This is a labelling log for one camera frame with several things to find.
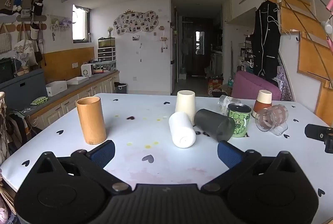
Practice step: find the green cartoon can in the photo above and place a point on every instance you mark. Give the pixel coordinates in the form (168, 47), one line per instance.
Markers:
(238, 122)

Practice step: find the drawer organizer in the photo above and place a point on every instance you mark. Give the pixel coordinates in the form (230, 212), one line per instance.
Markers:
(106, 51)

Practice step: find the washing machine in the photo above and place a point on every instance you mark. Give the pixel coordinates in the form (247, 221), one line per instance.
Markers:
(216, 64)

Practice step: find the pink and white stand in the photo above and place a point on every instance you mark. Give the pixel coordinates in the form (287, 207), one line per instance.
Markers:
(328, 26)

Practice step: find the brown and white cup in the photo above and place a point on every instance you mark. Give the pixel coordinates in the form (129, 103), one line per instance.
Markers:
(262, 103)

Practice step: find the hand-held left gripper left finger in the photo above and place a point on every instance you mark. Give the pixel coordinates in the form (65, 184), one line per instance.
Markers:
(104, 154)

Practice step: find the pink ribbed clear glass cup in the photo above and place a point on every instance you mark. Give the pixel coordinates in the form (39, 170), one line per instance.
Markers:
(271, 117)

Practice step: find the black coat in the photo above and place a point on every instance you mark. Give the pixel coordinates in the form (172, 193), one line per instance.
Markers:
(266, 39)

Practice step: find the printed tote bag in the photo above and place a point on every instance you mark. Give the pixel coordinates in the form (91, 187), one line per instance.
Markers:
(26, 52)

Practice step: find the white heart-print tablecloth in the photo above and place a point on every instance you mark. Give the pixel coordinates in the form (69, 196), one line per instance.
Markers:
(145, 135)

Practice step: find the dark grey translucent cup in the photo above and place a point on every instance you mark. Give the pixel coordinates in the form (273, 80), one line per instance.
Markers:
(212, 123)

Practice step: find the white box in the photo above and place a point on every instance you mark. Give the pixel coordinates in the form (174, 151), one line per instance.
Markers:
(56, 88)

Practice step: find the black trash bin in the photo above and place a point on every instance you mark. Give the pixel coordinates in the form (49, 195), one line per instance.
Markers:
(120, 88)

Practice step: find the window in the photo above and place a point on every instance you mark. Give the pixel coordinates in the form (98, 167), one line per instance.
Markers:
(79, 23)

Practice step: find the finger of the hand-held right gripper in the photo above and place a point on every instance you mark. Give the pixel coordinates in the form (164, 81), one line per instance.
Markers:
(318, 133)

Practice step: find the beige tote bag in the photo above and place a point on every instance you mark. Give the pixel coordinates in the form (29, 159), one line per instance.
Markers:
(5, 41)

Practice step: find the bamboo cup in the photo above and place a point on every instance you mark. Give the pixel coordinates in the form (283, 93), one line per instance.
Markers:
(91, 120)

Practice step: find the purple chair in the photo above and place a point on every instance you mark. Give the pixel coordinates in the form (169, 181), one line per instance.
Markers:
(253, 87)

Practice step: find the small white appliance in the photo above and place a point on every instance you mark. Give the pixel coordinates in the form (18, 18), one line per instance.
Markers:
(86, 70)

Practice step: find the wooden staircase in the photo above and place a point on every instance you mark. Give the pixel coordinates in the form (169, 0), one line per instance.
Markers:
(304, 41)

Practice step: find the grey storage box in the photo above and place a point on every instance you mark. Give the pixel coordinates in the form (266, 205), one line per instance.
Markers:
(22, 91)

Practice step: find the green packet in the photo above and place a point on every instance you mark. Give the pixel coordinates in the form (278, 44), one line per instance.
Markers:
(39, 101)

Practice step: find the cabinet counter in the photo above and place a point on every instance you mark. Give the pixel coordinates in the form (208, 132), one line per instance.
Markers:
(78, 95)

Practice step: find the cream cup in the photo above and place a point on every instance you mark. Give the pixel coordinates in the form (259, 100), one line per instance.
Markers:
(185, 105)

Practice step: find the white plastic cup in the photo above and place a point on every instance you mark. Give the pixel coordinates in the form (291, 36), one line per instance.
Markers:
(180, 129)

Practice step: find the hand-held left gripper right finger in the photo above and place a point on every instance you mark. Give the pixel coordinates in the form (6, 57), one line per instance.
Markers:
(229, 155)

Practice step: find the white tray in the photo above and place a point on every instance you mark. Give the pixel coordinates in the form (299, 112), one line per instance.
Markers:
(77, 80)

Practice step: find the cloud-shaped photo board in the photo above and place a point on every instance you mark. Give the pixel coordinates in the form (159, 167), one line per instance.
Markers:
(135, 22)

